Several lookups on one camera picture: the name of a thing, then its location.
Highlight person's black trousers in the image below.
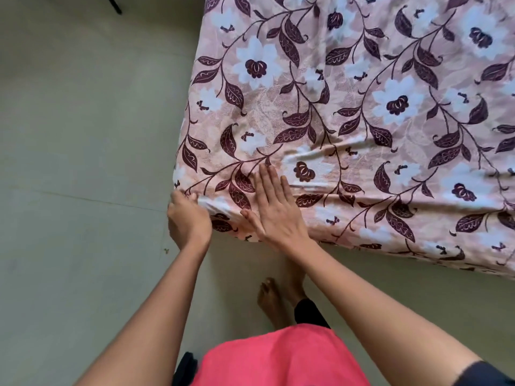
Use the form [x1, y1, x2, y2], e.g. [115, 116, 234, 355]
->
[172, 298, 332, 386]

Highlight person's left hand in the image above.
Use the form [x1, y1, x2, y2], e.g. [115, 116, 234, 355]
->
[166, 189, 213, 252]

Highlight person's right forearm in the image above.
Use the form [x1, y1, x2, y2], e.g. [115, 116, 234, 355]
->
[288, 236, 483, 386]

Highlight pink floral bed sheet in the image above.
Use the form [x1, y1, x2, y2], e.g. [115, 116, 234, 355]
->
[172, 0, 515, 280]

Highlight person's left forearm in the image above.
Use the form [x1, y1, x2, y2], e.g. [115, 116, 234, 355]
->
[74, 241, 212, 386]

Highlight person's left foot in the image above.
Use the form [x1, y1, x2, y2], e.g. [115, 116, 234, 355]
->
[256, 277, 297, 331]

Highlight person's right hand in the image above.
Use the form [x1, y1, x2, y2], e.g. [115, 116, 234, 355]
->
[240, 164, 311, 254]

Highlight person's pink garment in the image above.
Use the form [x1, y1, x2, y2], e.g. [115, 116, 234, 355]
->
[191, 323, 371, 386]

